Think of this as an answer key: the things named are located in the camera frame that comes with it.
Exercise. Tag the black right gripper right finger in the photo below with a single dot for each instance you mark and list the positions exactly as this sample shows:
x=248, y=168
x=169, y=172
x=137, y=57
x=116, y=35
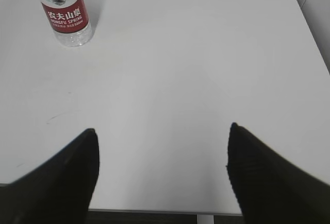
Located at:
x=270, y=189

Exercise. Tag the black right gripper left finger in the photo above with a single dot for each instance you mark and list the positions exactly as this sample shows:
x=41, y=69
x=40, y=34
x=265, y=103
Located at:
x=59, y=190

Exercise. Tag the Nongfu Spring water bottle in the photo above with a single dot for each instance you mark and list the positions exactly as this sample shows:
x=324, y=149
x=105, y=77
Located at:
x=69, y=20

